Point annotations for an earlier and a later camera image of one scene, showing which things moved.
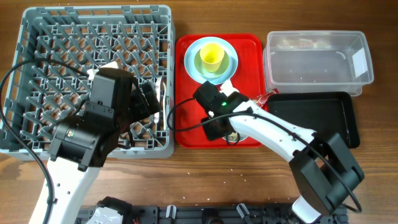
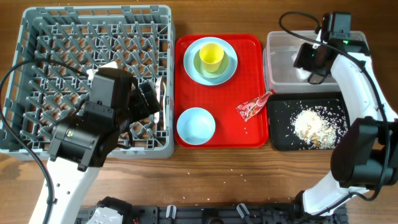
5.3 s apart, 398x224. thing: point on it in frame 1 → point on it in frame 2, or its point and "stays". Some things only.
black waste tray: [325, 113] stays
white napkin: [227, 88] → [301, 73]
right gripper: [211, 134] → [301, 60]
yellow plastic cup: [212, 55] stays
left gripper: [141, 111] stays
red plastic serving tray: [249, 80] stays
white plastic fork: [158, 81] stays
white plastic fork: [164, 122] stays
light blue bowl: [245, 132] → [196, 126]
